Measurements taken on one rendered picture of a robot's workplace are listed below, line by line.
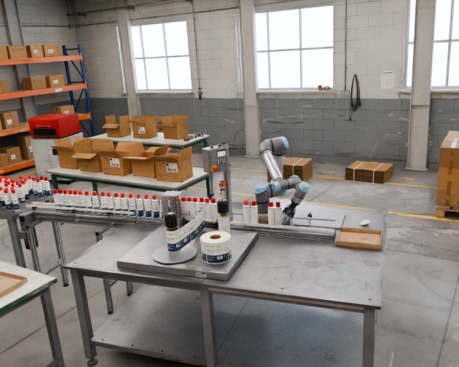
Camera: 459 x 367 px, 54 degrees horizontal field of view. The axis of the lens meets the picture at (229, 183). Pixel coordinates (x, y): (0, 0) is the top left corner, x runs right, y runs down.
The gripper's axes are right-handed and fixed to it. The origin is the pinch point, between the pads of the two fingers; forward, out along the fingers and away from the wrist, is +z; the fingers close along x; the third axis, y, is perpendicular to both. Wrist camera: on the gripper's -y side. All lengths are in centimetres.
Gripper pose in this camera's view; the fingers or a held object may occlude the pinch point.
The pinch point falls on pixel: (283, 221)
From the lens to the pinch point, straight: 345.8
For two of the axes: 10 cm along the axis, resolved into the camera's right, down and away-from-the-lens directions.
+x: 8.4, 5.1, -1.5
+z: -4.2, 8.1, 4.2
